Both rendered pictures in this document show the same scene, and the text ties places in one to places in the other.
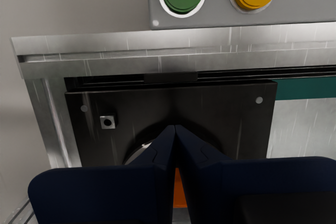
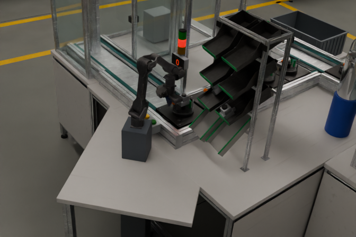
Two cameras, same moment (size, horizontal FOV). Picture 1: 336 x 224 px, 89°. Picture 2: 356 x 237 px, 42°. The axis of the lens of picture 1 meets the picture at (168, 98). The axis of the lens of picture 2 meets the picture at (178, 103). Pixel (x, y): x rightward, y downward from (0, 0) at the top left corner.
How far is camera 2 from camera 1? 2.68 m
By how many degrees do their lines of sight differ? 46
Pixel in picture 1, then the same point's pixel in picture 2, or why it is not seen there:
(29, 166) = not seen: hidden behind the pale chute
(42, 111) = (186, 130)
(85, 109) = (179, 124)
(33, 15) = (174, 155)
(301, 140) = (161, 103)
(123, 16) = (161, 142)
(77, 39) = (169, 129)
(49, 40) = (172, 132)
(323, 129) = (156, 101)
